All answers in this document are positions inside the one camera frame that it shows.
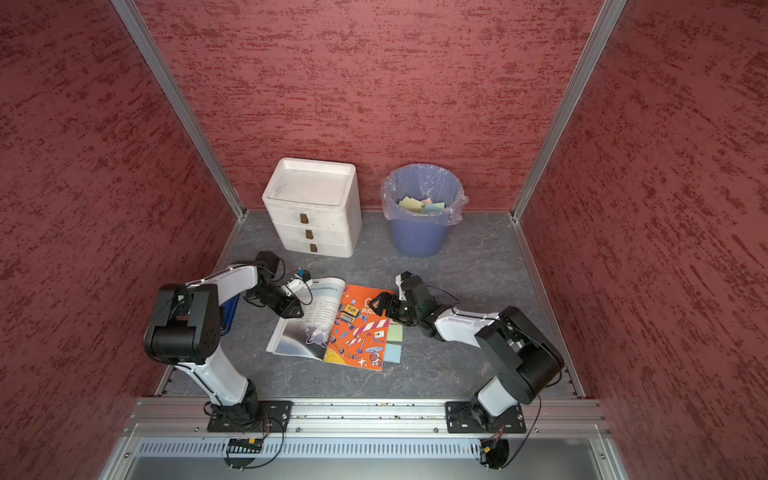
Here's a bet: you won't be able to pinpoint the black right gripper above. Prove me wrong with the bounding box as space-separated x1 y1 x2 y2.
369 291 422 325

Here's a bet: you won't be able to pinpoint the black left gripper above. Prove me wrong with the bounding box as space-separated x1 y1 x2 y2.
246 280 304 319

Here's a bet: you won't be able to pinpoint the illustrated book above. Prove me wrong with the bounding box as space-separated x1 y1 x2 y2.
266 277 390 371

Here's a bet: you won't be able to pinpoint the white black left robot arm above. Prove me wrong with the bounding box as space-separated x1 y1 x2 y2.
143 251 312 433

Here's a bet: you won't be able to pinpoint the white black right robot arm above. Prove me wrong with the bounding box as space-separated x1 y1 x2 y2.
369 271 565 432

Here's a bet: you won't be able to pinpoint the green sticky note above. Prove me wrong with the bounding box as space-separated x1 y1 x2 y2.
387 323 404 343

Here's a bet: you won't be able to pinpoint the discarded sticky notes in bin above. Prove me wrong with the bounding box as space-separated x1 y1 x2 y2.
398 196 445 214

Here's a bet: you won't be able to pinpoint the white three-drawer storage box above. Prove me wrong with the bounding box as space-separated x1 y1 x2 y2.
262 157 362 258

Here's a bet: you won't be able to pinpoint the blue plastic trash bin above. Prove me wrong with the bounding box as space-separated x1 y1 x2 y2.
386 164 463 259

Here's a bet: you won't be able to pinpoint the clear plastic bin liner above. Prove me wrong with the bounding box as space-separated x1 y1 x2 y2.
380 163 469 227

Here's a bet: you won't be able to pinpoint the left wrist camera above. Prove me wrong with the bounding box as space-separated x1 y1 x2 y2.
281 269 313 296

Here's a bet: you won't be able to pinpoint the blue handled tool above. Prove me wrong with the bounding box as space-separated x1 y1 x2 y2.
220 295 240 335

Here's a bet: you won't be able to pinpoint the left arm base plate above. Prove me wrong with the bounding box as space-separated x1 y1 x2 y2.
203 400 294 434

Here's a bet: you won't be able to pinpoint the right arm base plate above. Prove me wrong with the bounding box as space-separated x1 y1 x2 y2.
444 401 526 434

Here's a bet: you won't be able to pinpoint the left base cable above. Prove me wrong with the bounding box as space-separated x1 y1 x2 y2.
220 413 289 471

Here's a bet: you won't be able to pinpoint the base cable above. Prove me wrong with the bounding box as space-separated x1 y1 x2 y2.
220 413 289 471
476 392 544 471

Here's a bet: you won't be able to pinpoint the aluminium front rail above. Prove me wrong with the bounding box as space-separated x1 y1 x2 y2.
122 396 612 439

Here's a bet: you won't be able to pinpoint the right base cable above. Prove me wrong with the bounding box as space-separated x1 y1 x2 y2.
476 392 544 471

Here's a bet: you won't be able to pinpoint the left aluminium corner post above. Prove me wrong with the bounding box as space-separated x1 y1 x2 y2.
111 0 247 222

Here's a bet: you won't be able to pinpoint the aluminium corner post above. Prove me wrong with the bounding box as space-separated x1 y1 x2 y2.
511 0 627 223
111 0 247 222

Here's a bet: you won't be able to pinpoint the right aluminium corner post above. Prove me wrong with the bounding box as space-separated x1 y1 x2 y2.
511 0 627 223

